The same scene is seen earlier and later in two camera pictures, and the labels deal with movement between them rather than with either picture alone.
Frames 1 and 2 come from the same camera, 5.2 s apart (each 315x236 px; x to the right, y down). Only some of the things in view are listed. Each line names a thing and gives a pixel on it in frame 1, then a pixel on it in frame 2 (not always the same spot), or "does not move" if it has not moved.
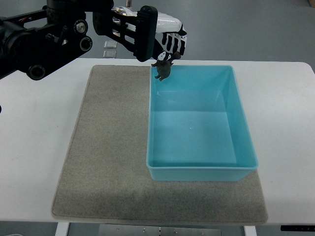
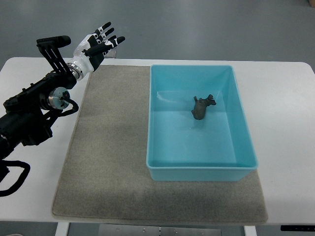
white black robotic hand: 171,37 -> 92,50
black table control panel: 298,228 does not move
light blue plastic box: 197,130 does not move
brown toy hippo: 164,67 -> 201,105
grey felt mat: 103,176 does not move
